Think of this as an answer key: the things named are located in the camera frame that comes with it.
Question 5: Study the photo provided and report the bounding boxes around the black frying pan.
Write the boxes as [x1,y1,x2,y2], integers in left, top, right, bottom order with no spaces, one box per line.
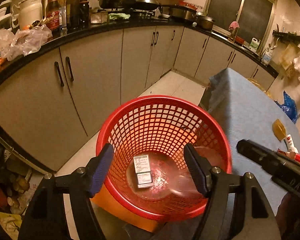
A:
[98,0,136,9]

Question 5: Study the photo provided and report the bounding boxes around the pink cloth on faucet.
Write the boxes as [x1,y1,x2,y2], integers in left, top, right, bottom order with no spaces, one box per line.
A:
[228,21,239,32]

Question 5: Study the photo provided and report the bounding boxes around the red plastic mesh basket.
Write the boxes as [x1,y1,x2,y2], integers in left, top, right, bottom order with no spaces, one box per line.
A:
[96,95,232,222]

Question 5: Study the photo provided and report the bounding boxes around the hanging plastic bags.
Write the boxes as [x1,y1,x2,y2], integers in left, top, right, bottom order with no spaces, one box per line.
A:
[279,43,300,80]

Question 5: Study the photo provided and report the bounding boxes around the steel cooking pot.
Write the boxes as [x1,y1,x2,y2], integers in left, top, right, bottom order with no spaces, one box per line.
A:
[197,15,215,31]

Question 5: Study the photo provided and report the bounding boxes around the red label sauce bottle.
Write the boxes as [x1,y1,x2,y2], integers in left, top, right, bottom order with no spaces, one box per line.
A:
[46,0,60,33]

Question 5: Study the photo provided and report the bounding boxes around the small white box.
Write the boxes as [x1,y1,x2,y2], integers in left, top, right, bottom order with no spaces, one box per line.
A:
[133,154,153,189]

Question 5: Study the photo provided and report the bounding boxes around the blue plastic bag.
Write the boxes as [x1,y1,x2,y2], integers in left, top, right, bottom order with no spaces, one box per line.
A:
[275,90,298,124]

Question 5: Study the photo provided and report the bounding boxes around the wok with lid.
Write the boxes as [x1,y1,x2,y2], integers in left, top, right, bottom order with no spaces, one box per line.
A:
[132,0,160,11]

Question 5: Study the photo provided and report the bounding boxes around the green cloth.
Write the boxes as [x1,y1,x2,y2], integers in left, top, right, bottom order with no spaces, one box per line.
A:
[108,13,130,21]

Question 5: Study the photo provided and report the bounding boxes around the blue table cloth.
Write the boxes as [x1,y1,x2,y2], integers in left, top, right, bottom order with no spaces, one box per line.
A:
[201,68,300,212]

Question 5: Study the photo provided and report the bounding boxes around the white detergent jug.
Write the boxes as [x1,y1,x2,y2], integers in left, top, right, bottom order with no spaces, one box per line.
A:
[249,37,261,53]

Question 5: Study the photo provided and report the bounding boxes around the dark soy sauce bottle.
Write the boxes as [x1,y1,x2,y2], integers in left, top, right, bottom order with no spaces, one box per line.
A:
[66,0,79,33]

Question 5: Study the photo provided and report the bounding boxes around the white spray bottle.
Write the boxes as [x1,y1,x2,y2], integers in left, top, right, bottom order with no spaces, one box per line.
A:
[284,134,299,154]

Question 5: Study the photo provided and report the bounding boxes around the red white medicine box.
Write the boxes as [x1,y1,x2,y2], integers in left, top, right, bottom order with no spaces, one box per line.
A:
[277,149,300,163]

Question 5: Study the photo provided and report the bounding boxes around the white electric kettle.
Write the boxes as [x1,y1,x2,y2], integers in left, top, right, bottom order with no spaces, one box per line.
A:
[11,0,48,30]

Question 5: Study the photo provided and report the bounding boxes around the clear plastic bags on counter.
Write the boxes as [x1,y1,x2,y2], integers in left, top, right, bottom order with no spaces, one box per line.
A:
[0,24,52,61]

